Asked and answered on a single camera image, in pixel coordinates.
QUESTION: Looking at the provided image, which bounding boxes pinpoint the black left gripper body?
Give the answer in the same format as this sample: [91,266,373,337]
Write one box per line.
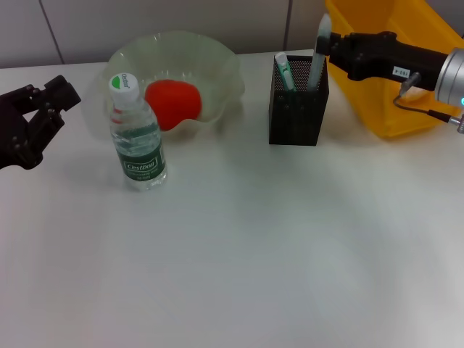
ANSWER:
[0,84,45,170]

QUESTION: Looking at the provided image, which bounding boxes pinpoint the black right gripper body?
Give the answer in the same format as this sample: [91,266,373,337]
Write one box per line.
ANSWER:
[344,31,450,91]

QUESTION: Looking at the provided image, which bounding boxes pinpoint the grey pen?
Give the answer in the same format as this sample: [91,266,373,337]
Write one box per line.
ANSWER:
[307,13,333,91]

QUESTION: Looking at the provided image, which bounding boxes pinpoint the mint green utility knife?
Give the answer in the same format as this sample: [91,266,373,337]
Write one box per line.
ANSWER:
[274,51,302,124]

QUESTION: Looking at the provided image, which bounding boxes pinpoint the clear water bottle green label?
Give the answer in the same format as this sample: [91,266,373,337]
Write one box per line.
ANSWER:
[107,72,169,192]

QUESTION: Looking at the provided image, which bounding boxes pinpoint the orange fruit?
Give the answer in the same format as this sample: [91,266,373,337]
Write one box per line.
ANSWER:
[144,80,202,132]

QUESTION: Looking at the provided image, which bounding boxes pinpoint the black mesh pen holder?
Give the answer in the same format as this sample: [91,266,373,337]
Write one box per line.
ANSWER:
[268,54,330,147]

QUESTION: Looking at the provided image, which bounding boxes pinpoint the pale green glass fruit plate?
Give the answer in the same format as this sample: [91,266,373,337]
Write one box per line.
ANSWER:
[81,31,246,139]

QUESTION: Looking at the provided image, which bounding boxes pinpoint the yellow plastic bin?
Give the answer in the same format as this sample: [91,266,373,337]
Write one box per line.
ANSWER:
[322,0,464,141]

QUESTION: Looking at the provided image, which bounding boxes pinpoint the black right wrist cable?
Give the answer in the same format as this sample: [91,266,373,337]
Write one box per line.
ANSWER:
[393,72,464,134]

